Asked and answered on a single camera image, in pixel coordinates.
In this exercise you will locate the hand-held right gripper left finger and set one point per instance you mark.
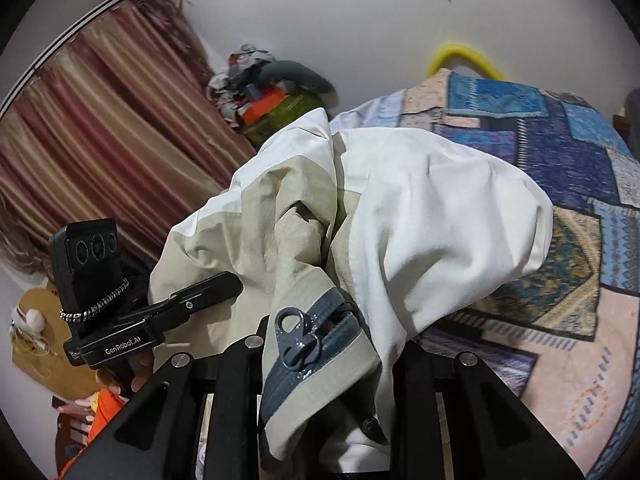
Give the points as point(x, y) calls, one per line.
point(250, 360)

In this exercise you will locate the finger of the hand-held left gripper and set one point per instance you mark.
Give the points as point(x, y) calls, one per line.
point(210, 290)

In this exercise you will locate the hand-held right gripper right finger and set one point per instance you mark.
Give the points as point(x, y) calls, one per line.
point(410, 375)

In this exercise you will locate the white and beige jacket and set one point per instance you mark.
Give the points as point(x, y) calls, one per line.
point(425, 200)

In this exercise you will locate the pile of mixed clothes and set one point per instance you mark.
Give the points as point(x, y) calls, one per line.
point(235, 80)

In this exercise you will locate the person's left hand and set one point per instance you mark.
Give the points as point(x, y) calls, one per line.
point(142, 372)

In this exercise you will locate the striped brown curtain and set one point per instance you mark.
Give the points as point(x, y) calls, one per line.
point(100, 125)

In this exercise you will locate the orange cloth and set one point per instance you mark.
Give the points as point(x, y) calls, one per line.
point(102, 420)

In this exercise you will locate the green printed bag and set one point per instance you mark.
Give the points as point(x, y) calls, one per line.
point(285, 120)

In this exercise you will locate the orange box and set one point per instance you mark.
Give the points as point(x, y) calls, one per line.
point(262, 105)

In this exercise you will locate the grey stuffed bolster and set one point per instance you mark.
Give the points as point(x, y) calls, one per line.
point(300, 75)

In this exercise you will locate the white bed sheet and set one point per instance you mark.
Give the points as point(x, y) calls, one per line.
point(365, 110)

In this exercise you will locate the blue patchwork blanket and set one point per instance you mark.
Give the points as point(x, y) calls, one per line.
point(550, 150)

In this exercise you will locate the yellow curved tube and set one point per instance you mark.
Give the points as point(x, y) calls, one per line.
point(465, 52)

